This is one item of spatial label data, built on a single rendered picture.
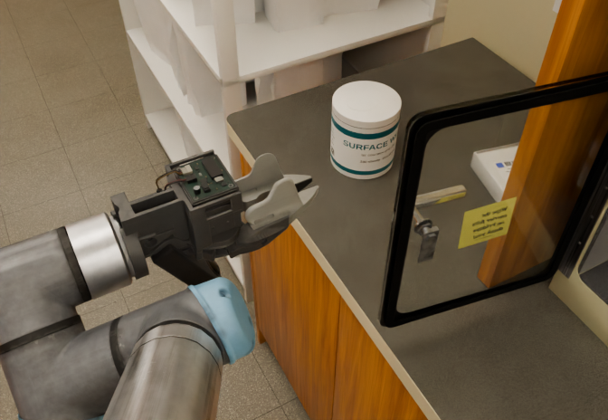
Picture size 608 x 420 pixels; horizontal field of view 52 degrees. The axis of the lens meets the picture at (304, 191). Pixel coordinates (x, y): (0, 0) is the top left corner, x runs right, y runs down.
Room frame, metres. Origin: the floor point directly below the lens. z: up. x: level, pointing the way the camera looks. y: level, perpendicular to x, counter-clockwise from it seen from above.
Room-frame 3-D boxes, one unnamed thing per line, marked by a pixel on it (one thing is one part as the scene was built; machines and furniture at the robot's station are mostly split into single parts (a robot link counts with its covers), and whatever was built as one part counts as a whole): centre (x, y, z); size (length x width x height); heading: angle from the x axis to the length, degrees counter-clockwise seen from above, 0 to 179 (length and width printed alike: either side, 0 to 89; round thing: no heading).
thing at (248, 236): (0.43, 0.06, 1.31); 0.09 x 0.05 x 0.02; 116
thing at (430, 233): (0.52, -0.16, 1.18); 0.02 x 0.02 x 0.06; 18
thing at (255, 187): (0.49, 0.04, 1.33); 0.09 x 0.03 x 0.06; 121
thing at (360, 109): (0.95, -0.12, 1.02); 0.13 x 0.13 x 0.15
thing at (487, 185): (0.57, -0.26, 1.19); 0.30 x 0.01 x 0.40; 108
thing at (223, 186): (0.42, 0.12, 1.34); 0.12 x 0.08 x 0.09; 118
